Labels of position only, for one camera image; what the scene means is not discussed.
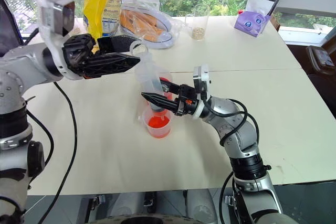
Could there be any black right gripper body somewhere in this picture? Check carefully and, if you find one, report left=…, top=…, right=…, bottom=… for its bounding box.
left=173, top=83, right=202, bottom=117

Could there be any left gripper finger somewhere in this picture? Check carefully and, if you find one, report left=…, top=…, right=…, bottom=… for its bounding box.
left=82, top=52, right=142, bottom=79
left=97, top=35, right=142, bottom=54

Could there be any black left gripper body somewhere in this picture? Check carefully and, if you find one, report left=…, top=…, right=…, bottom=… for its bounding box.
left=62, top=33, right=99, bottom=79

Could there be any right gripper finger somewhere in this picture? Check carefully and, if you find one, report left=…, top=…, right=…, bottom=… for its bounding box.
left=141, top=92, right=179, bottom=112
left=160, top=79, right=182, bottom=94

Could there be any clear cup with red liquid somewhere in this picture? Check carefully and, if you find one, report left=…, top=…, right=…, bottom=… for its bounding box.
left=142, top=108, right=174, bottom=139

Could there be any orange bread loaf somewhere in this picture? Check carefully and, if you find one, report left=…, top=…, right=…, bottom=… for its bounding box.
left=120, top=8, right=164, bottom=42

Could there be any yellow snack bag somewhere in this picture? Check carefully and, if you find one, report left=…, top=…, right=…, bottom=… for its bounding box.
left=83, top=0, right=124, bottom=40

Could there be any white oval dish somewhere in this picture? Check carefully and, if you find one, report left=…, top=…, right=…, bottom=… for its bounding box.
left=122, top=3, right=176, bottom=50

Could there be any clear plastic bag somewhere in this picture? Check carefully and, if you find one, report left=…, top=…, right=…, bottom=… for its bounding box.
left=119, top=0, right=185, bottom=50

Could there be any clear glass tumbler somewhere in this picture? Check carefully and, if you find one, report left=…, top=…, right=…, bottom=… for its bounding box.
left=184, top=3, right=211, bottom=42

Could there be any purple tissue box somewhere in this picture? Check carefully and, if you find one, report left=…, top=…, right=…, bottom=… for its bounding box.
left=234, top=0, right=275, bottom=38

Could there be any silver rounded robot leg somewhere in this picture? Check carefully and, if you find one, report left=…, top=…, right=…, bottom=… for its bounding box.
left=112, top=191, right=149, bottom=217
left=185, top=188, right=219, bottom=217

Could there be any dark brown chair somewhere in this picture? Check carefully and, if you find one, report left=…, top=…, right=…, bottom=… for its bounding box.
left=305, top=45, right=336, bottom=78

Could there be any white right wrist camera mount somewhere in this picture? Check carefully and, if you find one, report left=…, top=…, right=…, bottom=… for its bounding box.
left=192, top=63, right=212, bottom=119

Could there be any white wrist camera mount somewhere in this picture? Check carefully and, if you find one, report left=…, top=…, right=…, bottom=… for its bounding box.
left=192, top=63, right=212, bottom=119
left=36, top=0, right=88, bottom=81

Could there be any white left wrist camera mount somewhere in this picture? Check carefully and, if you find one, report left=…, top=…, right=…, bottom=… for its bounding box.
left=36, top=0, right=88, bottom=81

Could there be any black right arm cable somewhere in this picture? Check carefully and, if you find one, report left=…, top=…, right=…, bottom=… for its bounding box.
left=201, top=94, right=260, bottom=221

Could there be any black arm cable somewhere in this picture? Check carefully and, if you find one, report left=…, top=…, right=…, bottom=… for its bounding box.
left=201, top=94, right=260, bottom=221
left=25, top=81, right=78, bottom=224

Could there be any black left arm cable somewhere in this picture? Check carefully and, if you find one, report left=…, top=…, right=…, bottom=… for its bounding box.
left=25, top=81, right=78, bottom=224

